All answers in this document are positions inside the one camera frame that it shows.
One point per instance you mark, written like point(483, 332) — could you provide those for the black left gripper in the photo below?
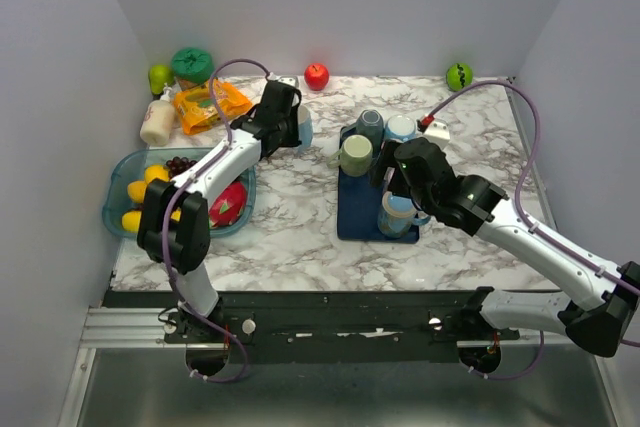
point(293, 139)

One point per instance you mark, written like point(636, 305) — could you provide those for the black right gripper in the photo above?
point(386, 158)

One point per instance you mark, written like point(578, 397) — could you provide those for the light blue hexagonal mug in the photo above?
point(305, 129)

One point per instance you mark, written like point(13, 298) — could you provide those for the blue butterfly mug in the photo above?
point(397, 215)

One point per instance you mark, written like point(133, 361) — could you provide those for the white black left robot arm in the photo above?
point(174, 227)

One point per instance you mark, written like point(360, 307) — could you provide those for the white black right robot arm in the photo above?
point(597, 298)

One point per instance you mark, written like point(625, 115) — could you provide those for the light green mug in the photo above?
point(354, 157)

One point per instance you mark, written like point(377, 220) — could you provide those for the blue mug white base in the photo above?
point(400, 128)

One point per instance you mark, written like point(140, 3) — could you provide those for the dark grey-blue mug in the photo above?
point(370, 124)

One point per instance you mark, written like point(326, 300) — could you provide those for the dark blue tray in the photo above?
point(357, 227)

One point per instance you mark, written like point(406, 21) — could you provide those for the red apple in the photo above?
point(316, 76)

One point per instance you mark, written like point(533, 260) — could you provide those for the orange snack bag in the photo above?
point(195, 109)

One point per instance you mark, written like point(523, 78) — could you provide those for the green wrapped cup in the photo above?
point(192, 67)

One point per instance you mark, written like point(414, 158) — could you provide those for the red dragon fruit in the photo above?
point(228, 207)

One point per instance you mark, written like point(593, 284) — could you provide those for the dark purple grapes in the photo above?
point(175, 166)

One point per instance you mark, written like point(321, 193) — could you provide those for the green watermelon ball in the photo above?
point(458, 76)

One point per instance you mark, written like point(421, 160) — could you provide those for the cream lotion bottle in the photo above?
point(159, 120)

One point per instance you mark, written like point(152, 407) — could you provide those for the green pear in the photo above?
point(159, 76)

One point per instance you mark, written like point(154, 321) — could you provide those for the clear blue plastic bowl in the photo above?
point(131, 168)

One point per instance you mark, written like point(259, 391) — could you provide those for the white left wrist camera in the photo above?
point(288, 80)

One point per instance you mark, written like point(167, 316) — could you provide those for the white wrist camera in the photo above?
point(288, 80)
point(435, 131)

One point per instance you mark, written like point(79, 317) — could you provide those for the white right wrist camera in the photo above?
point(435, 131)

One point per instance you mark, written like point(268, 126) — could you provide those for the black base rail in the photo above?
point(326, 327)

